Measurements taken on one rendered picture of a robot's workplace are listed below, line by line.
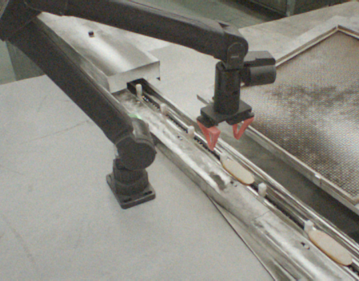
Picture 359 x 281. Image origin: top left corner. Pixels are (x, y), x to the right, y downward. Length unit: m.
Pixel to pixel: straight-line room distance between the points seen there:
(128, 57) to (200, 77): 0.25
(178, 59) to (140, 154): 0.74
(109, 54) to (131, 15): 0.65
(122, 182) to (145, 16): 0.39
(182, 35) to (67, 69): 0.23
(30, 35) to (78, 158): 0.46
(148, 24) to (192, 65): 0.76
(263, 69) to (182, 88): 0.54
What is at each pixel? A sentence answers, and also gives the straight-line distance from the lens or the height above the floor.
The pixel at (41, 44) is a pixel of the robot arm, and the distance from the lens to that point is 0.90.
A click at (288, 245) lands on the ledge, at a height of 0.86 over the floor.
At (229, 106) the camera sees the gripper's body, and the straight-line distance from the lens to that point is 1.02.
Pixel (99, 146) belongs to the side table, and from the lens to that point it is 1.29.
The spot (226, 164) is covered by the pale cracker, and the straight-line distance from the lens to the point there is 1.13.
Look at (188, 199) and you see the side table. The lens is 1.10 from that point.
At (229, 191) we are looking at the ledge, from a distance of 1.06.
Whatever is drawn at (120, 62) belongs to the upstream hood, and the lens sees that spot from 1.47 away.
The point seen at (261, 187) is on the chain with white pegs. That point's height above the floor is 0.87.
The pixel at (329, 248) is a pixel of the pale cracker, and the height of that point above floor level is 0.86.
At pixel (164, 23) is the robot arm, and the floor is 1.23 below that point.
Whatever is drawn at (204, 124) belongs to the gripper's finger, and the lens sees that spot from 1.04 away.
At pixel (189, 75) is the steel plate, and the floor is 0.82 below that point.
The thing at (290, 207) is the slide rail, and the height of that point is 0.85.
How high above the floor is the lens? 1.57
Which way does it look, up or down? 37 degrees down
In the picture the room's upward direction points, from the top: 2 degrees counter-clockwise
